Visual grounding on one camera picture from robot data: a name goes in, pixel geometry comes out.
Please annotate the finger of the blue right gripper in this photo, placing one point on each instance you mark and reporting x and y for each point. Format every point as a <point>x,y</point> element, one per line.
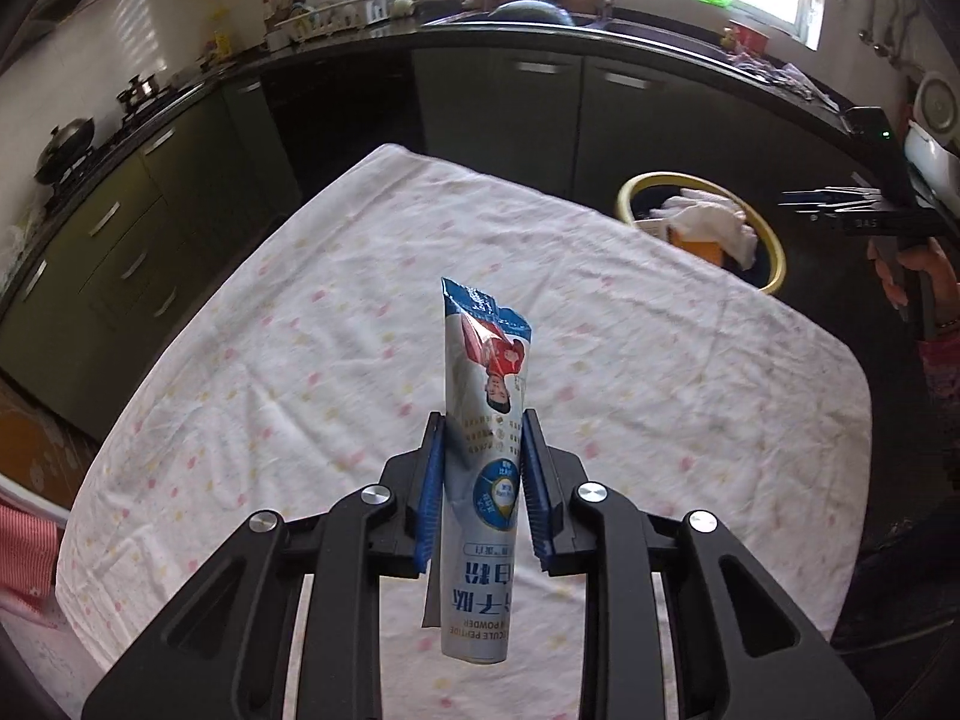
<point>828,198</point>
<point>857,214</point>

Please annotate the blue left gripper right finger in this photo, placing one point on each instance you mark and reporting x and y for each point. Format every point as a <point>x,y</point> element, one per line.
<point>686,588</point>

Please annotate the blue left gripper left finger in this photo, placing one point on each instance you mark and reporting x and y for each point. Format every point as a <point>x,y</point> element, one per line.
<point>220,647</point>

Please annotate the white blue toothpaste tube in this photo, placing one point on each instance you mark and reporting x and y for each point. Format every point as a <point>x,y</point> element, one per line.
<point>487,346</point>

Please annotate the yellow rimmed trash bin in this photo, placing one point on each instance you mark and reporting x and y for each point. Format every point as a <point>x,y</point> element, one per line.
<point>771,257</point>

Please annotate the green lower kitchen cabinets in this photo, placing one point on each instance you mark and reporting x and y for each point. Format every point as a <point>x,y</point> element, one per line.
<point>175,206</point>

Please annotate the patterned dish cloth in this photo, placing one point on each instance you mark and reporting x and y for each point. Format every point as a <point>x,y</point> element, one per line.
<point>787,77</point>

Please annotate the crumpled white tissue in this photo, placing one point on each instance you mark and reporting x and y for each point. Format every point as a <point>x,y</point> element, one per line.
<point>705,216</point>

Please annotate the red container on counter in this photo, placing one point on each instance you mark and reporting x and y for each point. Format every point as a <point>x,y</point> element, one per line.
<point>737,38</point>

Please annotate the red checked apron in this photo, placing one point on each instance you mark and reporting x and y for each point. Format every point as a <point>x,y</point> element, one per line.
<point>28,554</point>

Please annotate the white floral tablecloth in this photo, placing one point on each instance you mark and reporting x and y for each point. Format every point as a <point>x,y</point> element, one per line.
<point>323,356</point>

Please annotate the dark pan in sink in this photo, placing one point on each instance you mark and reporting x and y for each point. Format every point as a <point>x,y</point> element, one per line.
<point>547,12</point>

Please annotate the white dish rack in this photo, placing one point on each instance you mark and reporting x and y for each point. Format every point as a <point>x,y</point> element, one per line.
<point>309,22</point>

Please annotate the black wok with lid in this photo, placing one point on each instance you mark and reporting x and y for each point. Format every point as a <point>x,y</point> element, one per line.
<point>67,145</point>

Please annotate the gas stove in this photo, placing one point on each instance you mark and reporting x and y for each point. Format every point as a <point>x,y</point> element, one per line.
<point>102,147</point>

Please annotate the small dark kettle pot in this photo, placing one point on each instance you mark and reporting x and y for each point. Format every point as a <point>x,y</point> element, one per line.
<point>138,93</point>

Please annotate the yellow oil bottle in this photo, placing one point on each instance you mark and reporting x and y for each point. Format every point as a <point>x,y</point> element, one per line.
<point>218,45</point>

